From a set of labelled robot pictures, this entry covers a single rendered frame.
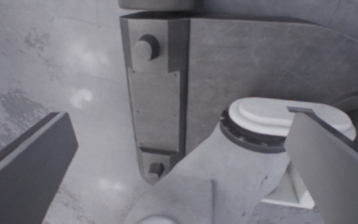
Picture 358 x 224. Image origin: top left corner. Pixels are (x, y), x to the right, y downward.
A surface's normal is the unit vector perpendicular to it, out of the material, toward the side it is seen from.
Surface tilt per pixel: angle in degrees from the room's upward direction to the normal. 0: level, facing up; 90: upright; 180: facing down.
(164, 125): 0
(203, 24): 0
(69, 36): 0
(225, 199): 90
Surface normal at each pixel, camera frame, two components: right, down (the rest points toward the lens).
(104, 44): -0.18, 0.51
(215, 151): 0.01, -0.85
